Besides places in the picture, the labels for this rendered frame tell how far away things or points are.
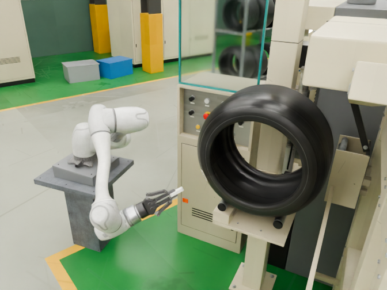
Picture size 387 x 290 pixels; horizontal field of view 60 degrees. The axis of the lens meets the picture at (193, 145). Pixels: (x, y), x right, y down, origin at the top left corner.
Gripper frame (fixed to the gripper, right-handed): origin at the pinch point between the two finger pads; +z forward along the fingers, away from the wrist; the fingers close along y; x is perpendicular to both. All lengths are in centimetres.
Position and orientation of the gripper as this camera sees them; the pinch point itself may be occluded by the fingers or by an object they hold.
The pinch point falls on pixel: (176, 191)
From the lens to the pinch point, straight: 164.2
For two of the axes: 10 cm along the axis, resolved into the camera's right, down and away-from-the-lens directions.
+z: 8.8, -4.6, 1.3
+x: 2.0, 1.2, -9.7
